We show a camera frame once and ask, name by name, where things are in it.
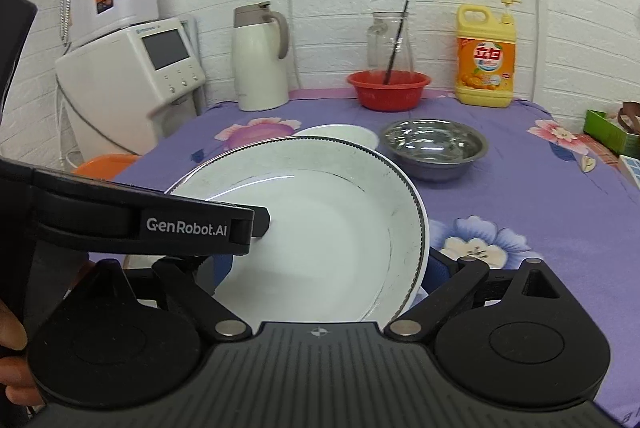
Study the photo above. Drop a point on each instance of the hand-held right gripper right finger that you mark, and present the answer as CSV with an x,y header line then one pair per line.
x,y
439,275

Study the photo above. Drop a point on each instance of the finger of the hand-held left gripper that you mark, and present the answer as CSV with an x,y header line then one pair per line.
x,y
259,222

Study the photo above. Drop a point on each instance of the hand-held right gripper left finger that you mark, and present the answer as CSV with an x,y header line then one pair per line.
x,y
223,270

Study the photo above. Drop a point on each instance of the large white dark-rimmed plate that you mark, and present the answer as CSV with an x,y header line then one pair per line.
x,y
325,233

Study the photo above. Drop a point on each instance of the person's left hand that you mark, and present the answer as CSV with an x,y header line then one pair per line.
x,y
11,333

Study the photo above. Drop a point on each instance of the orange plastic stool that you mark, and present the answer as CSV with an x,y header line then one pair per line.
x,y
100,165

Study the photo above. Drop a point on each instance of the purple floral tablecloth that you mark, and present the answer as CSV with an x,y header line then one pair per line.
x,y
500,208

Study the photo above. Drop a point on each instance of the white countertop appliance with screen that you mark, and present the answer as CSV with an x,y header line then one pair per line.
x,y
110,98

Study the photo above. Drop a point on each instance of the small white plate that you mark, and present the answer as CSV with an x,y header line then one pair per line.
x,y
345,134

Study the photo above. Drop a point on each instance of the stainless steel bowl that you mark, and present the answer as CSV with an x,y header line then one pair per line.
x,y
435,143

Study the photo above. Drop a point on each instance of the white thermos jug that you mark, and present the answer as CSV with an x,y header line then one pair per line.
x,y
257,63

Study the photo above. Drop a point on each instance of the red plastic basin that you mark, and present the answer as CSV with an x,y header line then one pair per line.
x,y
390,98

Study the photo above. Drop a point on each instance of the clear glass jar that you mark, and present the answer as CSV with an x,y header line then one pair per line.
x,y
380,48

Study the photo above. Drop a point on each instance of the yellow detergent pump bottle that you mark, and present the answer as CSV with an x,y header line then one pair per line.
x,y
485,68

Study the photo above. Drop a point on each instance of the white and blue box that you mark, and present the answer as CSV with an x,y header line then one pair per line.
x,y
631,170

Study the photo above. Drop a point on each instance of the green cardboard box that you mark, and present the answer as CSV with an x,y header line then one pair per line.
x,y
605,130

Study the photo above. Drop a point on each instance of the black straw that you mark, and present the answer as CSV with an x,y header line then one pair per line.
x,y
397,39

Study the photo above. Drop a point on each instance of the brown tape roll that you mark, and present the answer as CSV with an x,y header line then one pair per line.
x,y
629,118

